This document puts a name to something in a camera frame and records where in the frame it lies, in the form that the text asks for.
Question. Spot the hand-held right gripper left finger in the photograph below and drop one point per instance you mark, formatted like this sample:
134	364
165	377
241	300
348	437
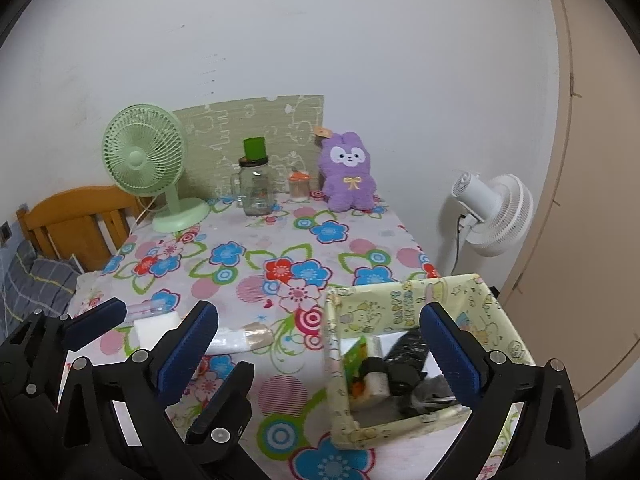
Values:
192	345

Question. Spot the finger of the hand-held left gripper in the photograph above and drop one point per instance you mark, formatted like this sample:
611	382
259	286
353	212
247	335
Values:
95	321
225	400

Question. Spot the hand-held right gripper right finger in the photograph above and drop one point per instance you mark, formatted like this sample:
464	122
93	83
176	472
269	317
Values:
450	355

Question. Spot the black bag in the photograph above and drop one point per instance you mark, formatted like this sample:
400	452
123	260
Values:
405	355

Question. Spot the white and tan packet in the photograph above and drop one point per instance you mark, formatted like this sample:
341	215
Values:
240	337

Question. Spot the clear plastic packet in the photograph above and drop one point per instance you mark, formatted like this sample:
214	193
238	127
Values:
150	305

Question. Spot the yellow cartoon storage box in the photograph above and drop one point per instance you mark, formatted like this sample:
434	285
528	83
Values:
400	300

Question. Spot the small cartoon tissue packet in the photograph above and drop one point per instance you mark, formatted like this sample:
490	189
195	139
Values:
375	387

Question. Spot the green snack packet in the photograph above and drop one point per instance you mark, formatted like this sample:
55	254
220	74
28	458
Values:
356	355

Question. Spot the grey plaid pillow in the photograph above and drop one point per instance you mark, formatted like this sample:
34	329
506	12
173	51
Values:
35	280

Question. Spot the floral tablecloth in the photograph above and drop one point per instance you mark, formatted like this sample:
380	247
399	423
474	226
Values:
235	255

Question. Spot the wooden bed headboard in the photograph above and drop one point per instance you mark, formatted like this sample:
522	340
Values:
65	215

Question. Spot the white standing fan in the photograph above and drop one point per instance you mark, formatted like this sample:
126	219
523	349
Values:
500	215

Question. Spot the glass mug jar green lid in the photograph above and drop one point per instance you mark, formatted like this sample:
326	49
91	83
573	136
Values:
255	195

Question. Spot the green desk fan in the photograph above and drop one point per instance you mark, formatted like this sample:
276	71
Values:
140	155

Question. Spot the small jar orange lid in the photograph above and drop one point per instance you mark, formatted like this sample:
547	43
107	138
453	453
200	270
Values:
299	190

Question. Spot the purple plush rabbit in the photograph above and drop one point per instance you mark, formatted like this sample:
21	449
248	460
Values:
347	180

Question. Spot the beige door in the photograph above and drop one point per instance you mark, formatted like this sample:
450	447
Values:
600	210

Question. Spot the green patterned wall board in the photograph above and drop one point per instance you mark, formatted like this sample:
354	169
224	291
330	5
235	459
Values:
225	125

